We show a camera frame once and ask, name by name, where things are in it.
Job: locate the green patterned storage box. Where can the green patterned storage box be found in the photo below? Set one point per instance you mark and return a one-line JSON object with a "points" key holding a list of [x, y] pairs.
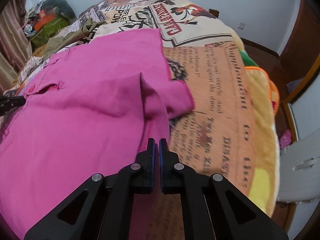
{"points": [[47, 31]]}

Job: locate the grey plush toy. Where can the grey plush toy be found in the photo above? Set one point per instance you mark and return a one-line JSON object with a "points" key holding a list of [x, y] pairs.
{"points": [[58, 8]]}

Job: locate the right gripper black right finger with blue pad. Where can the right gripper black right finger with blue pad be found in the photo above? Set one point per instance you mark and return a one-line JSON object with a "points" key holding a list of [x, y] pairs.
{"points": [[212, 207]]}

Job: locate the orange box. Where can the orange box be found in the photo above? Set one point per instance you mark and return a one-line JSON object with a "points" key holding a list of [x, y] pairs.
{"points": [[43, 21]]}

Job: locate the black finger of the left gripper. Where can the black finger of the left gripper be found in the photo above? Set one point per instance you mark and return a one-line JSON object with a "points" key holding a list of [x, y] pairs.
{"points": [[7, 103]]}

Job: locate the striped satin curtain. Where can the striped satin curtain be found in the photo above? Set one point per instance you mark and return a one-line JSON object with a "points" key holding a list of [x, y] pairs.
{"points": [[15, 47]]}

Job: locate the wooden bed post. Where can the wooden bed post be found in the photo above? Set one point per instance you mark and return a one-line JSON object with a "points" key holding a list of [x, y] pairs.
{"points": [[214, 12]]}

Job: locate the pink pants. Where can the pink pants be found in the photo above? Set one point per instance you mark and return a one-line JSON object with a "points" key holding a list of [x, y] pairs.
{"points": [[90, 110]]}

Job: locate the olive green garment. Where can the olive green garment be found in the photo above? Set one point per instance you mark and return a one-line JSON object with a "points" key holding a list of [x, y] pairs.
{"points": [[55, 44]]}

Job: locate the grey plastic chair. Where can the grey plastic chair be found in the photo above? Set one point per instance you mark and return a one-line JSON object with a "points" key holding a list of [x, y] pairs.
{"points": [[299, 170]]}

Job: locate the newspaper print bed cover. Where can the newspaper print bed cover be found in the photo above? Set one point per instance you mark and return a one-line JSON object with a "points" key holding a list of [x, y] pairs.
{"points": [[215, 136]]}

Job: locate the yellow fleece blanket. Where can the yellow fleece blanket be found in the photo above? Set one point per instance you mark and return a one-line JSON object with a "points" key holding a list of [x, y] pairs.
{"points": [[265, 96]]}

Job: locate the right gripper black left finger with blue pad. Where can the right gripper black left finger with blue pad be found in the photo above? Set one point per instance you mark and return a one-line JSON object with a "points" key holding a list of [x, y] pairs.
{"points": [[101, 207]]}

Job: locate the white wall socket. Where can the white wall socket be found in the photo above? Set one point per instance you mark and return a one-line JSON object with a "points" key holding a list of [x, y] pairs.
{"points": [[241, 26]]}

